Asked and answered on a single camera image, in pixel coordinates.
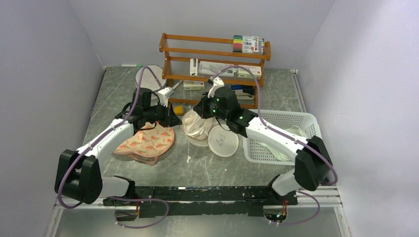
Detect white plastic basket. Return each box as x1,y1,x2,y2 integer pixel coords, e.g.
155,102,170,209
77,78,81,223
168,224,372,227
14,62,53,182
243,110,322,165

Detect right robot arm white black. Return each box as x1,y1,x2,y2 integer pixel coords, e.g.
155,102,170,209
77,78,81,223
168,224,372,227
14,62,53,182
193,86,338,204

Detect green white box upper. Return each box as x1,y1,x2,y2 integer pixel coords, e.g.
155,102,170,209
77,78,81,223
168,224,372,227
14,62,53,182
237,65,262,79

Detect beige stapler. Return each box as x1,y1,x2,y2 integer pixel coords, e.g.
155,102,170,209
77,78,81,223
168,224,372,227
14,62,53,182
235,93,255,100

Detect green white box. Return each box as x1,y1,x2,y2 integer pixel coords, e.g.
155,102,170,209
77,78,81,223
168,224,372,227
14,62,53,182
237,65,262,79
183,80,205,91

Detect white mesh laundry bag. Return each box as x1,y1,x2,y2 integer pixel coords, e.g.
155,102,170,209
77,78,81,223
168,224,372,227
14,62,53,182
133,65,167,101

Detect yellow grey eraser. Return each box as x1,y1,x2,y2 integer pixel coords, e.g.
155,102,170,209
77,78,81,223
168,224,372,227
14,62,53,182
173,106,184,116

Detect marker pen set pack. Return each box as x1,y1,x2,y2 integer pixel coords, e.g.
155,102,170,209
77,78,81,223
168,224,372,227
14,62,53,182
232,35,265,54

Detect blue stapler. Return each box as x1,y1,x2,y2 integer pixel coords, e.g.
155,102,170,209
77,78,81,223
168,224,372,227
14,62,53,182
229,85,255,95

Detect pink floral bra bag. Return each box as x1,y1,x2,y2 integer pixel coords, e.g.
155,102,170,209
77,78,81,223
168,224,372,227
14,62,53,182
114,123,176,166

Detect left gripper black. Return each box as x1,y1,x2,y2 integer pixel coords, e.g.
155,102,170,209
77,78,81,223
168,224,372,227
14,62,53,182
144,101,183,128

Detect beige mesh laundry bag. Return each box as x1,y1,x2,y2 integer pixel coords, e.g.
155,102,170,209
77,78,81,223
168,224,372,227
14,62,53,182
180,110,239,158

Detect green white box lower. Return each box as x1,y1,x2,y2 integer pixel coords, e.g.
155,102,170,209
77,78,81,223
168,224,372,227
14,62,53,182
183,80,205,91

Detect white pink marker pen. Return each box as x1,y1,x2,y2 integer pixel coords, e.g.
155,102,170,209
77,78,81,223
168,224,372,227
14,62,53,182
172,80,182,89

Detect orange wooden shelf rack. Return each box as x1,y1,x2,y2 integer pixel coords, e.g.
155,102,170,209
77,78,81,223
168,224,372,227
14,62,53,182
159,33,272,110

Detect clear packaged item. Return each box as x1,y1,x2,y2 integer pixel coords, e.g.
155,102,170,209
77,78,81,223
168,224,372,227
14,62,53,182
198,61,238,77

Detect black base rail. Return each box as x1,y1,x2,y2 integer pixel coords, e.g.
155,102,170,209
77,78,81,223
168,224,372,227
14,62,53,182
54,185,341,218

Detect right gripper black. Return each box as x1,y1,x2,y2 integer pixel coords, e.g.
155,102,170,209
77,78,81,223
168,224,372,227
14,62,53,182
193,91,229,122

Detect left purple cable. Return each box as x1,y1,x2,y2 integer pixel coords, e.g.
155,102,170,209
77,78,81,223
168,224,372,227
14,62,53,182
57,66,166,210

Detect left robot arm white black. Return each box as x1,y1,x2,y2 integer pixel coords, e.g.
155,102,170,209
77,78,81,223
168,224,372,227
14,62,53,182
54,87,181,209

